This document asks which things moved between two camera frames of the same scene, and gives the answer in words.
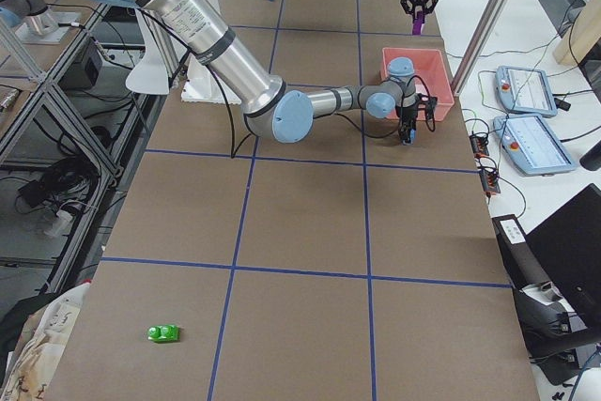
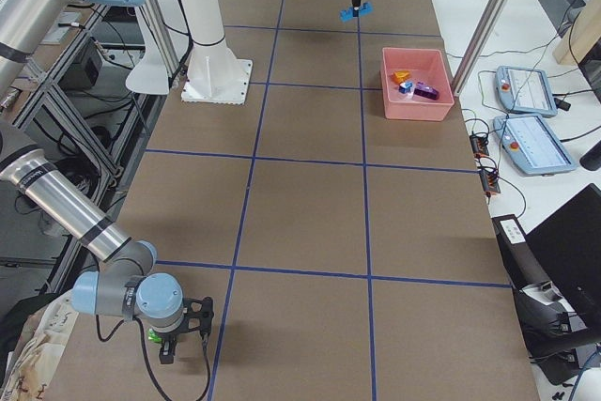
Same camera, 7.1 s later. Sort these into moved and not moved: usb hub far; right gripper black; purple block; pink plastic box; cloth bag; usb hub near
Moved: right gripper black; purple block
Not moved: usb hub near; usb hub far; pink plastic box; cloth bag
